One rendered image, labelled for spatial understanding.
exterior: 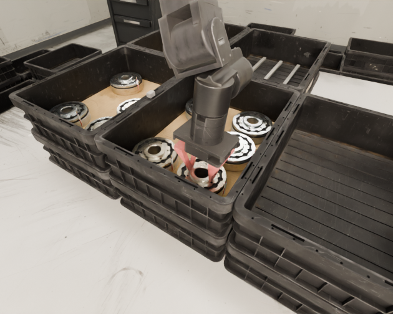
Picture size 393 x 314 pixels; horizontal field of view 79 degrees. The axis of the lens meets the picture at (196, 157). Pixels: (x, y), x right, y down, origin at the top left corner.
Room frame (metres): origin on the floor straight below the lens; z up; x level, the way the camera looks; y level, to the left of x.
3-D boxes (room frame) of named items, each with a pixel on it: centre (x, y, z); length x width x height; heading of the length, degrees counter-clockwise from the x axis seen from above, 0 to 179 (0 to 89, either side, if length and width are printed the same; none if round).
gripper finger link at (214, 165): (0.31, -0.02, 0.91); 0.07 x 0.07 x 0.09; 57
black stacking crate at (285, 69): (0.78, -0.24, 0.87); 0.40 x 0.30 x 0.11; 148
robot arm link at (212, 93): (0.33, -0.03, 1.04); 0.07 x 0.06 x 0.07; 150
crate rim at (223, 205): (0.44, -0.03, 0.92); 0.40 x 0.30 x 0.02; 148
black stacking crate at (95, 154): (0.60, 0.23, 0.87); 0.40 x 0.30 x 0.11; 148
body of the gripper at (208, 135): (0.32, -0.02, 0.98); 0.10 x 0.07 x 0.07; 57
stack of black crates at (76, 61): (1.60, 0.88, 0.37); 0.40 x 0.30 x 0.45; 152
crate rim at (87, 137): (0.60, 0.23, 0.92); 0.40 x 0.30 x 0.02; 148
